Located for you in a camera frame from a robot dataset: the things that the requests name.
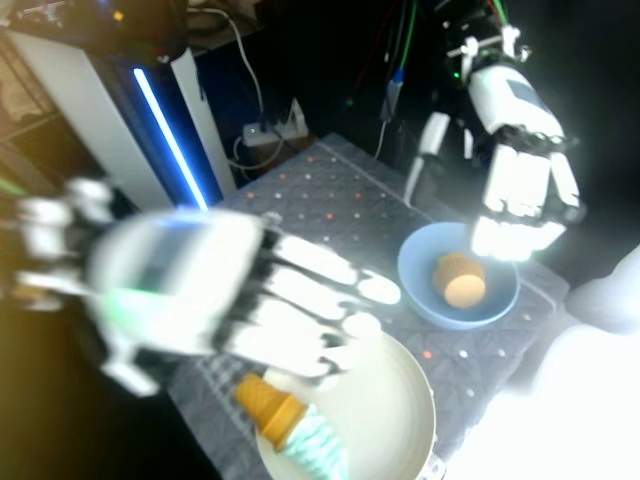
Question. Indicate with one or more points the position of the grey quilt with bear print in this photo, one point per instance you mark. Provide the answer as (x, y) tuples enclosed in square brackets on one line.
[(340, 200)]

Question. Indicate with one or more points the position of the toy cupcake with fruit topping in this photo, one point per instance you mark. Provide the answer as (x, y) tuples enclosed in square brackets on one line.
[(460, 282)]

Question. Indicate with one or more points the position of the blue bowl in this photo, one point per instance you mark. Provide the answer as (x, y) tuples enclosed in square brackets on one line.
[(415, 280)]

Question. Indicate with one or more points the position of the white power strip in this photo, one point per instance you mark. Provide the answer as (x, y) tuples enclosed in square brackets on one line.
[(257, 134)]

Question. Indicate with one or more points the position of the white round plate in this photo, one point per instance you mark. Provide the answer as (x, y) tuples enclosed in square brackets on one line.
[(390, 400)]

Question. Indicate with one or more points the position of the black device with lights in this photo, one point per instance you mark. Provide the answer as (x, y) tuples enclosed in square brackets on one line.
[(100, 30)]

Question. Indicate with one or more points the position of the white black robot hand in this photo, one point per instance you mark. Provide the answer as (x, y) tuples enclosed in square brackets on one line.
[(515, 110), (190, 280)]

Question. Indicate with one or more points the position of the white tower with blue light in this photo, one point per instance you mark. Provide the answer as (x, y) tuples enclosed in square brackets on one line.
[(90, 110)]

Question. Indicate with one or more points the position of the toy ice cream cone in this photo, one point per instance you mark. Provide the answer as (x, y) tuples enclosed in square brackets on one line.
[(280, 415)]

